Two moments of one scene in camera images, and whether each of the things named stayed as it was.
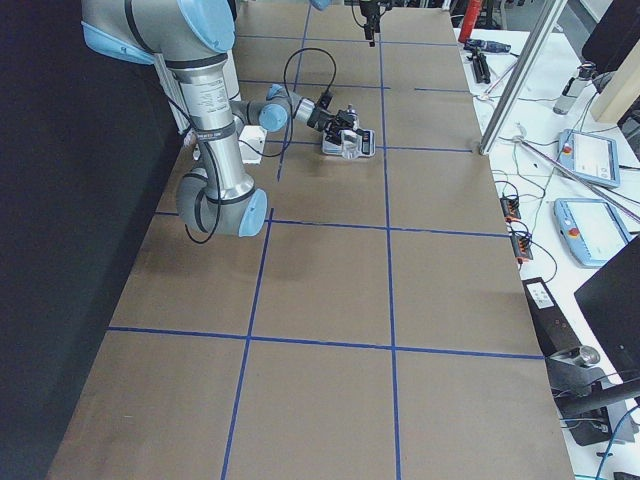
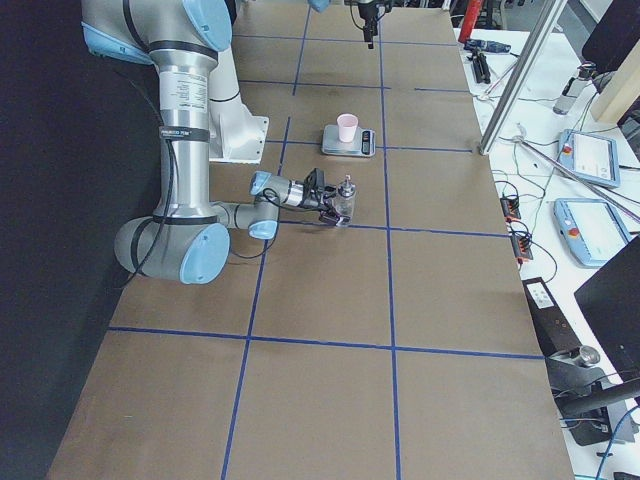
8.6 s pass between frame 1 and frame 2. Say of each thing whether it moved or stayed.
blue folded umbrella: stayed
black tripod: stayed
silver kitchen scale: stayed
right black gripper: moved
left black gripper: stayed
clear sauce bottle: moved
